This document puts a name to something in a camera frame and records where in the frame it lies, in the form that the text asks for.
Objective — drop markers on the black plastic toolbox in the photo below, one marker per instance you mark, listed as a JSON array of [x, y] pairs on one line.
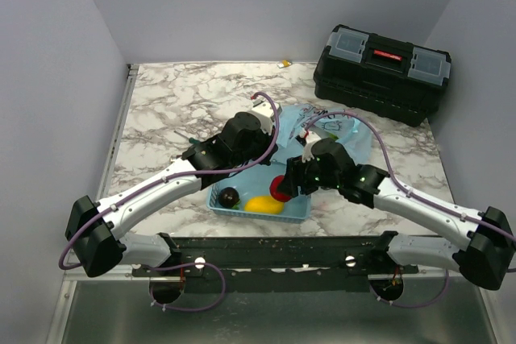
[[390, 78]]

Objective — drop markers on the dark purple fake mangosteen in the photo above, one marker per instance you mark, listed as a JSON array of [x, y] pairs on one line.
[[229, 198]]

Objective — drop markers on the aluminium extrusion bar left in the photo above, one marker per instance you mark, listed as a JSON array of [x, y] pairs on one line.
[[118, 273]]

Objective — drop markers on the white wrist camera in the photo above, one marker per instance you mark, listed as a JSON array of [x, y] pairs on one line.
[[307, 139], [263, 110]]

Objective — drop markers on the yellow fake fruit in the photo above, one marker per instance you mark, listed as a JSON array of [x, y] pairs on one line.
[[264, 204]]

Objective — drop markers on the aluminium left side rail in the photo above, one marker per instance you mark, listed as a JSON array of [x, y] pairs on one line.
[[109, 165]]

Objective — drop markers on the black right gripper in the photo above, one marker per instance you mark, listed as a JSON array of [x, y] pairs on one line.
[[295, 176]]

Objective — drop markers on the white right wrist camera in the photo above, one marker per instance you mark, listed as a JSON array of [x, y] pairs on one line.
[[307, 139]]

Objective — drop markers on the small yellow white tag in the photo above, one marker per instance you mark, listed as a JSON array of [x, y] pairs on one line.
[[284, 64]]

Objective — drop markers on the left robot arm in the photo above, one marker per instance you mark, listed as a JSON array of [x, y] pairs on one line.
[[98, 232]]

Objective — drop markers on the black front mounting rail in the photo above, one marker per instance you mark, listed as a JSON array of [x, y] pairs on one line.
[[278, 264]]

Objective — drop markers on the light blue plastic basket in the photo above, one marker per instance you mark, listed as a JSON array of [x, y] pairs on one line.
[[254, 182]]

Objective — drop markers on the smooth red fake apple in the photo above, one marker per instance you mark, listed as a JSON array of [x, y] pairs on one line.
[[274, 190]]

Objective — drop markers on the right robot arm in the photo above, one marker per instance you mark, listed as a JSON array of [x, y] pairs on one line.
[[478, 244]]

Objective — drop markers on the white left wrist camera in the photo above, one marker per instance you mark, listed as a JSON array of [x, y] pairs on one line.
[[263, 110]]

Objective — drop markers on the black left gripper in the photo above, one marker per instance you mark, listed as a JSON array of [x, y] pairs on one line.
[[266, 138]]

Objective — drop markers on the light blue plastic bag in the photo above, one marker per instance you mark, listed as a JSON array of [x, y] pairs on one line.
[[350, 132]]

